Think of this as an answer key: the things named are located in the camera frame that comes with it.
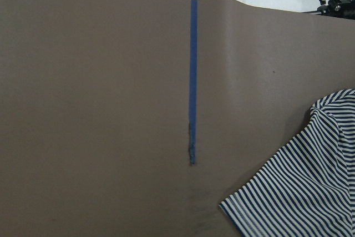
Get navy white striped polo shirt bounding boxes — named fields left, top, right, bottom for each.
left=219, top=89, right=354, bottom=236

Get black tripod on desk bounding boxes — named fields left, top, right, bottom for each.
left=317, top=0, right=355, bottom=20

